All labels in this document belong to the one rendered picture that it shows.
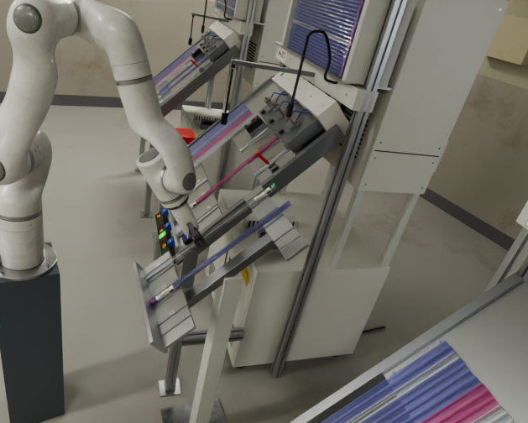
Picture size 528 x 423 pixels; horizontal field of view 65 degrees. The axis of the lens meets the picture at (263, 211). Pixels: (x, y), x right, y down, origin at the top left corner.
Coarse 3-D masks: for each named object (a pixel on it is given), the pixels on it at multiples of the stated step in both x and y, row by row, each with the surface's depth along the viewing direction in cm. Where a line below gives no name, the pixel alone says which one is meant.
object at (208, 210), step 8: (200, 168) 181; (200, 176) 176; (200, 184) 172; (208, 184) 168; (192, 192) 171; (200, 192) 167; (192, 200) 167; (208, 200) 160; (216, 200) 157; (192, 208) 162; (200, 208) 159; (208, 208) 156; (216, 208) 152; (200, 216) 156; (208, 216) 153; (216, 216) 150; (176, 224) 162; (200, 224) 152; (208, 224) 149
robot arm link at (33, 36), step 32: (32, 0) 86; (64, 0) 93; (32, 32) 87; (64, 32) 94; (32, 64) 95; (32, 96) 100; (0, 128) 102; (32, 128) 104; (0, 160) 102; (32, 160) 110
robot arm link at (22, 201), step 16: (32, 144) 111; (48, 144) 118; (48, 160) 120; (32, 176) 118; (0, 192) 115; (16, 192) 115; (32, 192) 117; (0, 208) 114; (16, 208) 114; (32, 208) 117
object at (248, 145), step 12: (264, 96) 189; (276, 96) 182; (252, 108) 188; (240, 132) 180; (264, 132) 168; (240, 144) 173; (252, 144) 167; (264, 144) 162; (276, 144) 157; (264, 156) 156; (276, 156) 151; (288, 156) 147; (252, 168) 156; (264, 168) 151
